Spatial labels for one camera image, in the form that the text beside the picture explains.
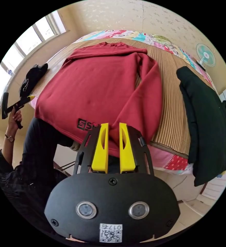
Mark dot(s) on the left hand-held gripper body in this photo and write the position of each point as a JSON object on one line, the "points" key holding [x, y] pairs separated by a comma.
{"points": [[18, 105]]}

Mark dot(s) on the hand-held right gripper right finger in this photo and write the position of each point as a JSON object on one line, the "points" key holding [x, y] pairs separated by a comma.
{"points": [[126, 154]]}

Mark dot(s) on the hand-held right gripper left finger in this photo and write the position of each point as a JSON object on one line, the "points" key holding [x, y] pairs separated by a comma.
{"points": [[100, 152]]}

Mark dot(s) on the red long sleeve sweater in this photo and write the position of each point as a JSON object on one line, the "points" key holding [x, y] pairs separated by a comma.
{"points": [[101, 86]]}

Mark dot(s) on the person's left forearm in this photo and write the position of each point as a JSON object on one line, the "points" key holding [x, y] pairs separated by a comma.
{"points": [[8, 148]]}

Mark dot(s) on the person's left hand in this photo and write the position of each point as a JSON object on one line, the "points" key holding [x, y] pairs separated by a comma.
{"points": [[15, 120]]}

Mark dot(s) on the black bag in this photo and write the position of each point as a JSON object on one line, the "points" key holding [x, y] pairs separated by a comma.
{"points": [[34, 77]]}

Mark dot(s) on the window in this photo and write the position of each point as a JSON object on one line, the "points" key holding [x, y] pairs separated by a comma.
{"points": [[26, 42]]}

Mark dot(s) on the bed with woven mat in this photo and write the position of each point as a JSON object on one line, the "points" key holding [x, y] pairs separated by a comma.
{"points": [[168, 115]]}

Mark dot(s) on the pile of clothes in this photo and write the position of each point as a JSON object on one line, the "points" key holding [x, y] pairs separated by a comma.
{"points": [[201, 125]]}

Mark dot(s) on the person's body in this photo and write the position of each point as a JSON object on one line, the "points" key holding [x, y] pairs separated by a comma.
{"points": [[18, 189]]}

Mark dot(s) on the white and teal fan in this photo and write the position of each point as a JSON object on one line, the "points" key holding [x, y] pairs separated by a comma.
{"points": [[205, 55]]}

